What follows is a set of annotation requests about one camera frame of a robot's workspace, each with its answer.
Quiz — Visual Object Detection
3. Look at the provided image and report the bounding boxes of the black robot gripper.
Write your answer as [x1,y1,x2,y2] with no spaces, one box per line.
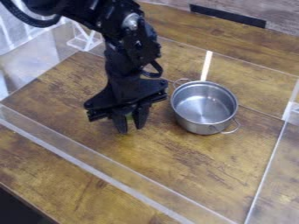
[84,46,168,134]

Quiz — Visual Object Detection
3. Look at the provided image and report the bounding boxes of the stainless steel pot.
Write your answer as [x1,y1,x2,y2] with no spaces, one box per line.
[171,80,240,136]

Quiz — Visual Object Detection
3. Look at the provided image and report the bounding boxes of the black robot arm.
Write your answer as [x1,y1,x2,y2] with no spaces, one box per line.
[22,0,168,134]

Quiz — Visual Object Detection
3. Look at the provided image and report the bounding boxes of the clear acrylic bracket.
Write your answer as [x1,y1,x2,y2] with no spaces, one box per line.
[66,22,104,52]

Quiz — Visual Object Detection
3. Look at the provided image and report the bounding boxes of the black wall strip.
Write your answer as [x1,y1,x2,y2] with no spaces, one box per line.
[189,3,267,28]

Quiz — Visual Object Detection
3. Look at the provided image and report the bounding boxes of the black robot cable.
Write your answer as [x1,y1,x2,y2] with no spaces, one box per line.
[0,0,64,29]

